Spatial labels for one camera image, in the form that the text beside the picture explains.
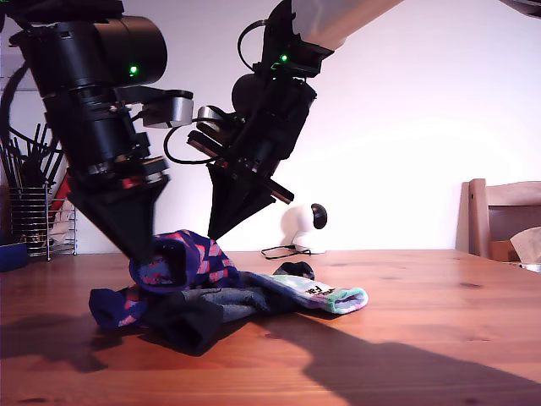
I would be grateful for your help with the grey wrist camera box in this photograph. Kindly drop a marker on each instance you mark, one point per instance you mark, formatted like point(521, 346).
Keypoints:
point(173, 112)
point(208, 114)

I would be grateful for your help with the pastel tie-dye sock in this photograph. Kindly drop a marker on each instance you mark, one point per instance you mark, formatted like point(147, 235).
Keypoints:
point(329, 296)

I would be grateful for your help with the white tissue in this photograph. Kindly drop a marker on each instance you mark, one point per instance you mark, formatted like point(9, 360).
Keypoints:
point(528, 247)

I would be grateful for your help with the wooden chair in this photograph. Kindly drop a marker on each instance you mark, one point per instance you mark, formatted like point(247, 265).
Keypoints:
point(477, 220)

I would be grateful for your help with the dark grey sock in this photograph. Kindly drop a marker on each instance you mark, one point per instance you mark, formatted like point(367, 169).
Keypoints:
point(190, 325)

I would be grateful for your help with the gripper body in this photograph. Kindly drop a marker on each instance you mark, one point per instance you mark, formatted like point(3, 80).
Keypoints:
point(262, 144)
point(101, 148)

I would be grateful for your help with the red paper packet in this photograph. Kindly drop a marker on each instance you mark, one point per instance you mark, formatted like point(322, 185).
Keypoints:
point(59, 199)

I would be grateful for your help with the white round security camera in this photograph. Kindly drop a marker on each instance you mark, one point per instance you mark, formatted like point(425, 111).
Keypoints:
point(302, 232)

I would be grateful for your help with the purple sock with pink squares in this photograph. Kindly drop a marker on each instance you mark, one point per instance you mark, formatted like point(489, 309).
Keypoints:
point(198, 258)

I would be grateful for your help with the blue box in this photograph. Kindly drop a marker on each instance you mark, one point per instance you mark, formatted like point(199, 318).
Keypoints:
point(12, 258)

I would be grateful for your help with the white paper packet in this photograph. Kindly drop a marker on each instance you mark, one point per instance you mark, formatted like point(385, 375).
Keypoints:
point(63, 228)

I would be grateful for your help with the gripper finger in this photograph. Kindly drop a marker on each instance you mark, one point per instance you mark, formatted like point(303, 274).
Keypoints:
point(112, 215)
point(245, 199)
point(220, 190)
point(143, 207)

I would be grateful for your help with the small black sock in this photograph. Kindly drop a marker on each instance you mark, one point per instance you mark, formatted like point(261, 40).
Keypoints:
point(296, 269)

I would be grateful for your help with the leaf print tissue box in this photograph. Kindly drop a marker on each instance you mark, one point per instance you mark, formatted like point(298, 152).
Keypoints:
point(528, 268)

